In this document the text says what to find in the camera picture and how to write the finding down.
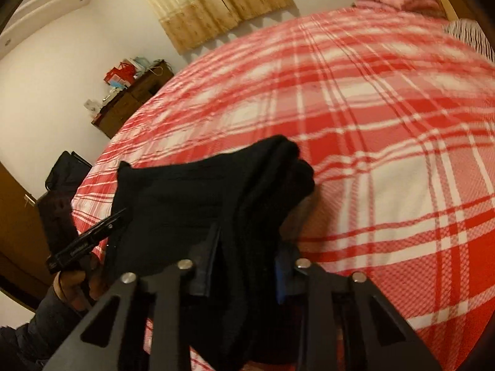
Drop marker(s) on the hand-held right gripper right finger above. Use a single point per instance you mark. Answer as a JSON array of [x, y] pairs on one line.
[[281, 282]]

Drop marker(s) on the grey striped pillow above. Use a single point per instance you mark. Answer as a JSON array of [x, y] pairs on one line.
[[470, 34]]

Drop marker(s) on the beige patterned curtain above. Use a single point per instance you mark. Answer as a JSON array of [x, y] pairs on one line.
[[201, 7]]

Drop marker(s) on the red bag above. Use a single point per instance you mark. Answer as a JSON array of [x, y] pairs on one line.
[[120, 72]]

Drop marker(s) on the brown wooden dresser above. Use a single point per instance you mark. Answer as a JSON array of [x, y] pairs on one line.
[[127, 108]]

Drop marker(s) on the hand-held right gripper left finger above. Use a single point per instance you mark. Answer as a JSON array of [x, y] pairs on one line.
[[205, 274]]

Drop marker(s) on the pale blue bag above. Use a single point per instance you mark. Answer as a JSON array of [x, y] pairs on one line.
[[141, 65]]

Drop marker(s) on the black pants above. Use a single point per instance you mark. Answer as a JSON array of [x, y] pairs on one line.
[[185, 208]]

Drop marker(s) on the person's left forearm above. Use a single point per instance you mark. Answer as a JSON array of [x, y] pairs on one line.
[[38, 332]]

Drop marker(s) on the brown wooden door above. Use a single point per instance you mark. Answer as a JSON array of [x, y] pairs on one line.
[[19, 232]]

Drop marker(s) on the red white plaid bed blanket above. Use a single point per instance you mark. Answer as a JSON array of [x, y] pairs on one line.
[[386, 143]]

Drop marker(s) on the black bag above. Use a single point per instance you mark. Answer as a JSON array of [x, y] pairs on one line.
[[67, 170]]

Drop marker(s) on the person's left hand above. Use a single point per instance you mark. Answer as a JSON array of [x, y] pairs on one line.
[[73, 288]]

